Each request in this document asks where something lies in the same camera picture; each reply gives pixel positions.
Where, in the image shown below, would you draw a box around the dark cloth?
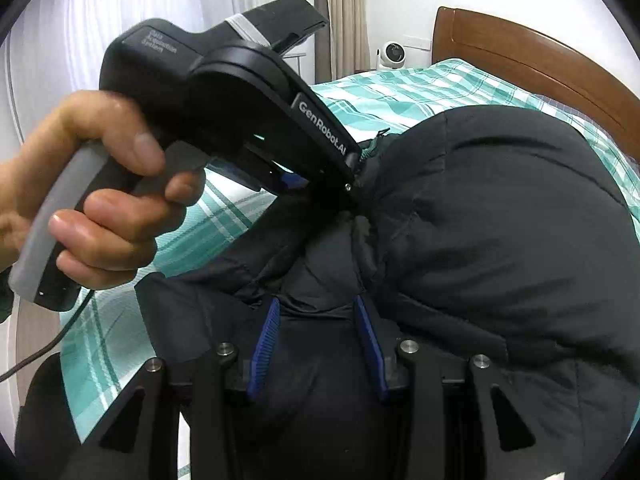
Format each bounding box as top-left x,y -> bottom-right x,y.
14,352 -> 91,480

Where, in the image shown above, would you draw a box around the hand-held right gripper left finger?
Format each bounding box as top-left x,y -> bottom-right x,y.
60,297 -> 281,480

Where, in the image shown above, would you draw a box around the white round fan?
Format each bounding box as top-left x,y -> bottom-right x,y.
376,40 -> 408,71

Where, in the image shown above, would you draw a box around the brown wooden headboard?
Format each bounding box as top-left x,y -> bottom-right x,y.
431,6 -> 640,148

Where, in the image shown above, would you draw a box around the black cable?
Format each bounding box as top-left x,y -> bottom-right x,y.
0,287 -> 96,383

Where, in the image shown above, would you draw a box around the black puffer jacket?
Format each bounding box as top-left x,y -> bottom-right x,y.
135,105 -> 640,480

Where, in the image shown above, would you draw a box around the beige curtain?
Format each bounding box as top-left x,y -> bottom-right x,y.
320,0 -> 372,83

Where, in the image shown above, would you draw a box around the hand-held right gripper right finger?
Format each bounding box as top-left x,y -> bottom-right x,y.
352,294 -> 566,480

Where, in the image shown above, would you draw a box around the teal plaid bed sheet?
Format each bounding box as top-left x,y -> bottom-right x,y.
60,57 -> 640,480

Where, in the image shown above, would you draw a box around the person's left hand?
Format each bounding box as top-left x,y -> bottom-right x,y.
0,90 -> 208,293

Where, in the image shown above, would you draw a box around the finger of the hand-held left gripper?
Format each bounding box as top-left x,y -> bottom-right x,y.
214,145 -> 308,195

